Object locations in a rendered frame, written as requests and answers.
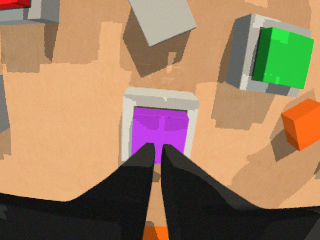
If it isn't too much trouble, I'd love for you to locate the blue button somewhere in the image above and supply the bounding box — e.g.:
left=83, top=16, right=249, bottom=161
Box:
left=0, top=73, right=9, bottom=133

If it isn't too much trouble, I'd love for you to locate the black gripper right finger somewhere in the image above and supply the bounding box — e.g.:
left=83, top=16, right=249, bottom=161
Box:
left=161, top=144, right=320, bottom=240

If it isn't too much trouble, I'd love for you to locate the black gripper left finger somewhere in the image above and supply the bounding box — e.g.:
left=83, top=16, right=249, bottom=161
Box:
left=0, top=143, right=156, bottom=240

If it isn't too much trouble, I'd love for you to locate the purple button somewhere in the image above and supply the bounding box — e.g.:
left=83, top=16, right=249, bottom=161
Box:
left=121, top=87, right=200, bottom=164

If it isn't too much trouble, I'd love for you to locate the green button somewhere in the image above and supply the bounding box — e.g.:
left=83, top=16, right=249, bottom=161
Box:
left=225, top=13, right=315, bottom=97

